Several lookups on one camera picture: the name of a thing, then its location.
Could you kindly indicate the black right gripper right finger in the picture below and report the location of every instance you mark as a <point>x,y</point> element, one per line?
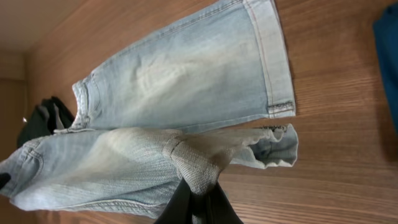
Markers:
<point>218,209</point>

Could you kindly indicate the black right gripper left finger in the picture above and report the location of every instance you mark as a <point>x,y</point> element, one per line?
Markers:
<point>178,210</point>

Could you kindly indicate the light blue denim shorts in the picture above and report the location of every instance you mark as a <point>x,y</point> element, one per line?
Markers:
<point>163,110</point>

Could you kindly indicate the black garment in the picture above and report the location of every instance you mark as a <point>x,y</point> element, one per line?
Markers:
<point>46,117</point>

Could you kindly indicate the blue shirt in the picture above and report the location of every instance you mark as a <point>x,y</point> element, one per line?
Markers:
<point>385,34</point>

